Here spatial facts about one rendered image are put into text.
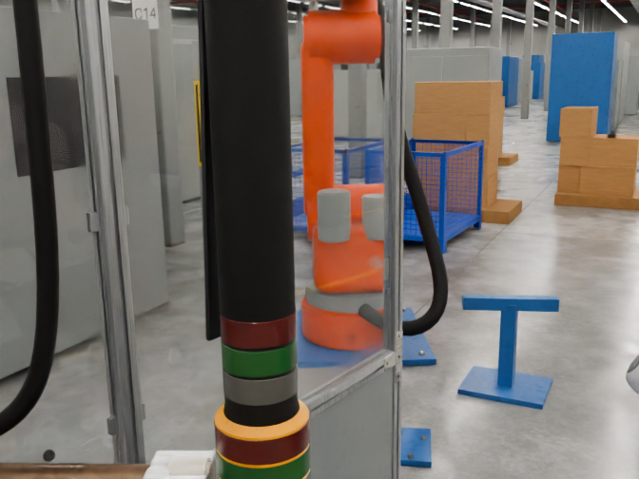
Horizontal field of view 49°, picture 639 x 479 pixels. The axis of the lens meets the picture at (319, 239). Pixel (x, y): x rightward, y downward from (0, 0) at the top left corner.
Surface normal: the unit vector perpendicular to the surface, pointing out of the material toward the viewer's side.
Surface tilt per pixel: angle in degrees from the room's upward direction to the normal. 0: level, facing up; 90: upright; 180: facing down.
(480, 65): 90
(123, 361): 90
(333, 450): 90
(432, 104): 90
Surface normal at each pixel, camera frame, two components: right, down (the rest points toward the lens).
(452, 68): -0.44, 0.22
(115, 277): 0.80, 0.13
